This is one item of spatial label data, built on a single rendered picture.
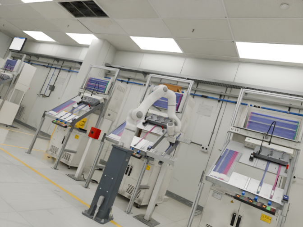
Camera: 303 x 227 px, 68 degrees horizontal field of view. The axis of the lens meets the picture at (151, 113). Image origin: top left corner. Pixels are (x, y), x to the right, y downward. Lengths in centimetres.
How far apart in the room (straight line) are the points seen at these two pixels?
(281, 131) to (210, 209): 117
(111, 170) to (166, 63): 373
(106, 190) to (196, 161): 258
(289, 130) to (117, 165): 188
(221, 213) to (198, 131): 223
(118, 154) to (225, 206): 128
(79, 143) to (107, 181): 174
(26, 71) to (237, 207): 588
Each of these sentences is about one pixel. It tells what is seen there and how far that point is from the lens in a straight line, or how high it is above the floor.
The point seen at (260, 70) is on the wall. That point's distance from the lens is 484.
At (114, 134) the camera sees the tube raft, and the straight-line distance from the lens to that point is 313.
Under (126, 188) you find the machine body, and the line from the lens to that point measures 322.
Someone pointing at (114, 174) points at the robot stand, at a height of 44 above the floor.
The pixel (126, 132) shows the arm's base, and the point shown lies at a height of 85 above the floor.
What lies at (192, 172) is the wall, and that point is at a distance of 456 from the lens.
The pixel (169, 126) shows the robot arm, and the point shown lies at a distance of 247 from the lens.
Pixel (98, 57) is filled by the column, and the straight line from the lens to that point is 616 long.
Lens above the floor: 82
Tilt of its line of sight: 8 degrees up
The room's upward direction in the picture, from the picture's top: 20 degrees clockwise
